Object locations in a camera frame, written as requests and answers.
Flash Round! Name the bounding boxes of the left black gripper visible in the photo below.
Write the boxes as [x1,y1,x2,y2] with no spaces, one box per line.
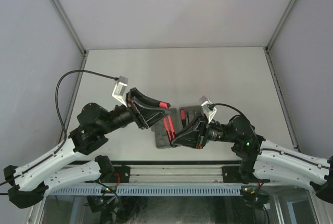
[99,88,172,135]

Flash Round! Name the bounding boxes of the grey plastic tool case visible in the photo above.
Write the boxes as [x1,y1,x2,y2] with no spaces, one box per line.
[151,105,203,149]

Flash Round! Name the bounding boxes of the right aluminium frame post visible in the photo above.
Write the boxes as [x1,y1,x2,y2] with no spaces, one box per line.
[263,0,299,147]

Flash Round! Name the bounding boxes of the red utility knife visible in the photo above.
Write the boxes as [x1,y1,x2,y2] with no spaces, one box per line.
[159,102,175,145]

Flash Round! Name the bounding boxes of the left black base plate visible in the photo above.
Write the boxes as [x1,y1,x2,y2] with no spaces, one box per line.
[100,165,131,183]

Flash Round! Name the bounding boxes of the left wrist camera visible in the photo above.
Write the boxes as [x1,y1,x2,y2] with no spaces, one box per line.
[112,76,128,106]

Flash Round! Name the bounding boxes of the left aluminium frame post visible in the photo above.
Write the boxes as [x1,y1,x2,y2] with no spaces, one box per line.
[36,0,88,128]

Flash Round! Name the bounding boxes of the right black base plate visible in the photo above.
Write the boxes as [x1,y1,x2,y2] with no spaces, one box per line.
[221,165,271,184]

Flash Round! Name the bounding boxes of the left black camera cable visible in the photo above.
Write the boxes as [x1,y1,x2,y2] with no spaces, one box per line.
[0,70,117,196]

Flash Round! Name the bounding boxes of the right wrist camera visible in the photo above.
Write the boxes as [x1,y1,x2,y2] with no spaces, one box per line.
[199,96,217,123]

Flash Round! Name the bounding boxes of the red black screwdriver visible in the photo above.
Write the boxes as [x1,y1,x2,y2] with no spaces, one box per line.
[180,109,187,128]

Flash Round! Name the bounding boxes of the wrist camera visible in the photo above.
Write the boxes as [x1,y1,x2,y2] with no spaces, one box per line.
[199,96,217,123]
[112,76,128,106]

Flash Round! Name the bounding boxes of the blue slotted cable duct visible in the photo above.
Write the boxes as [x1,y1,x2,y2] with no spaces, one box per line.
[51,185,241,196]

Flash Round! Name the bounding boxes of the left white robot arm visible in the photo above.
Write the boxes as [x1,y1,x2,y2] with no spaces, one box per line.
[4,88,171,209]

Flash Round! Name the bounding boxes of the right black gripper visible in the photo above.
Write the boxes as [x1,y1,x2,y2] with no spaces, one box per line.
[171,113,237,150]

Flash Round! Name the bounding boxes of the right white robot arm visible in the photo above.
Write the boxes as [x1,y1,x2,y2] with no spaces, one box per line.
[171,115,332,203]

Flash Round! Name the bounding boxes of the right black camera cable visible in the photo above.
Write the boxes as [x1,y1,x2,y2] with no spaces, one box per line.
[208,103,333,169]

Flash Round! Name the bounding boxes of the aluminium frame post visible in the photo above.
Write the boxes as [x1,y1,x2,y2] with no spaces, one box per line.
[36,0,88,128]
[263,0,299,147]

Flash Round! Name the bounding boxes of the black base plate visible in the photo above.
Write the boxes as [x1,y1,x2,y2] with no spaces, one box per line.
[100,165,131,183]
[221,165,271,184]

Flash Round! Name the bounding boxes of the aluminium mounting rail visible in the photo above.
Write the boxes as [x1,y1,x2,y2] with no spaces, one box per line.
[37,164,321,184]

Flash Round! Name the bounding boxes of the black camera cable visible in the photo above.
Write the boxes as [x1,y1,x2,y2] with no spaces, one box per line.
[208,103,333,169]
[0,70,117,196]

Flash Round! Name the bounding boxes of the red handled pliers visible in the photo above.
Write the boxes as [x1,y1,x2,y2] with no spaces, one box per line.
[185,107,201,123]

